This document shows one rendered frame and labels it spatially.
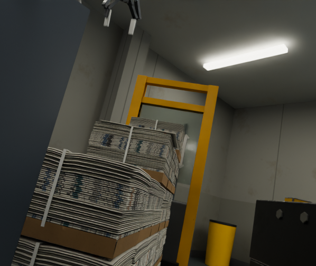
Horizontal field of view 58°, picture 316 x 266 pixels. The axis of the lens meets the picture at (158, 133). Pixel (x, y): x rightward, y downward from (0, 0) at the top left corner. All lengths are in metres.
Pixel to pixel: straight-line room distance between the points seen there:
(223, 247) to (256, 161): 1.70
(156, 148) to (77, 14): 0.93
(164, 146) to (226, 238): 3.60
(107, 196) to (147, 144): 0.63
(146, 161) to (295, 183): 4.09
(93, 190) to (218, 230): 4.12
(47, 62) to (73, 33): 0.06
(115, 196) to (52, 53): 0.40
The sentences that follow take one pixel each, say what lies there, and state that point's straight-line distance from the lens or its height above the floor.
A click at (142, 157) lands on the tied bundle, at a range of 1.30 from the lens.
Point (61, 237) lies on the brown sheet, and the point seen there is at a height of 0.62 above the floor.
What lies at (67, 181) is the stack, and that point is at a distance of 0.76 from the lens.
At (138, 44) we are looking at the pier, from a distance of 4.01.
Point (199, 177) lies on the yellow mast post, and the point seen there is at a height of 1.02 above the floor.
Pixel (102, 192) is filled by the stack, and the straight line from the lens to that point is 0.72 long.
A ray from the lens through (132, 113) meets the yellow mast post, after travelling 2.58.
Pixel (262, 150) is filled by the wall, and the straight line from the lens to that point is 5.54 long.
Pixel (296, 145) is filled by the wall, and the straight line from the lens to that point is 5.33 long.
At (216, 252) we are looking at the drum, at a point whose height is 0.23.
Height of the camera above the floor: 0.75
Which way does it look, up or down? 14 degrees up
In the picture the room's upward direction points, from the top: 12 degrees clockwise
